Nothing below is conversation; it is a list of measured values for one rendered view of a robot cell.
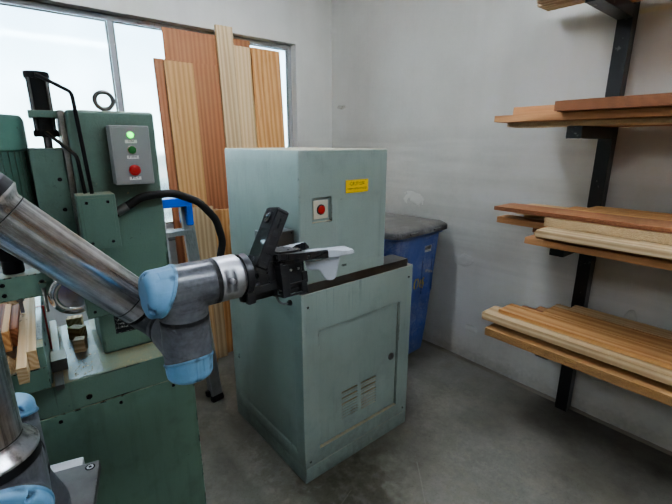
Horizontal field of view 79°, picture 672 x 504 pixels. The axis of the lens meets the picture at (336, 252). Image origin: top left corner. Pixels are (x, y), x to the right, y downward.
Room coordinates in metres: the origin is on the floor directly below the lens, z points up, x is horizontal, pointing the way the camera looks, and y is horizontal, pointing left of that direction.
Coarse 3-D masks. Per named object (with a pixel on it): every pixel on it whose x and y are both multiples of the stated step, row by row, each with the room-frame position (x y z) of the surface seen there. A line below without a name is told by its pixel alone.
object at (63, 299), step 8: (56, 288) 1.06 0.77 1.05; (64, 288) 1.07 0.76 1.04; (48, 296) 1.05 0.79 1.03; (56, 296) 1.06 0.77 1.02; (64, 296) 1.07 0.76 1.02; (72, 296) 1.07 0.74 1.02; (80, 296) 1.09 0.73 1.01; (56, 304) 1.05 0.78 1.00; (64, 304) 1.07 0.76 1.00; (72, 304) 1.08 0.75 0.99; (80, 304) 1.09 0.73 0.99; (64, 312) 1.06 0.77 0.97; (72, 312) 1.07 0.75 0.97; (80, 312) 1.09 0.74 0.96
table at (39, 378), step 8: (8, 352) 0.97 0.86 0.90; (16, 352) 0.97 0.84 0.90; (48, 352) 1.04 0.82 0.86; (48, 360) 0.97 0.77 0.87; (40, 368) 0.89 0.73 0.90; (48, 368) 0.91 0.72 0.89; (16, 376) 0.86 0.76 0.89; (32, 376) 0.88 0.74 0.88; (40, 376) 0.89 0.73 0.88; (48, 376) 0.90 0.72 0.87; (16, 384) 0.86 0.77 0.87; (24, 384) 0.87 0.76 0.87; (32, 384) 0.88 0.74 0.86; (40, 384) 0.89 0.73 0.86; (48, 384) 0.90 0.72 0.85; (16, 392) 0.86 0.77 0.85; (24, 392) 0.87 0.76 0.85; (32, 392) 0.88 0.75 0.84
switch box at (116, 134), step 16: (112, 128) 1.14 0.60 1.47; (128, 128) 1.16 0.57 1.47; (144, 128) 1.19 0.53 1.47; (112, 144) 1.14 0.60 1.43; (128, 144) 1.16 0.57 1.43; (144, 144) 1.18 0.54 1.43; (112, 160) 1.15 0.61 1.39; (128, 160) 1.16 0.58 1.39; (144, 160) 1.18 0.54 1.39; (112, 176) 1.18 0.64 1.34; (128, 176) 1.15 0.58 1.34; (144, 176) 1.18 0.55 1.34
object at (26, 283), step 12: (0, 276) 1.09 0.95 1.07; (12, 276) 1.09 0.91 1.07; (24, 276) 1.10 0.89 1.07; (36, 276) 1.12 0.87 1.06; (0, 288) 1.07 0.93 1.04; (12, 288) 1.08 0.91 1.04; (24, 288) 1.10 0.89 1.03; (36, 288) 1.11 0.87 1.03; (48, 288) 1.13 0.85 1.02; (0, 300) 1.06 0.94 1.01; (12, 300) 1.08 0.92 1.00; (24, 300) 1.12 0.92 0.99
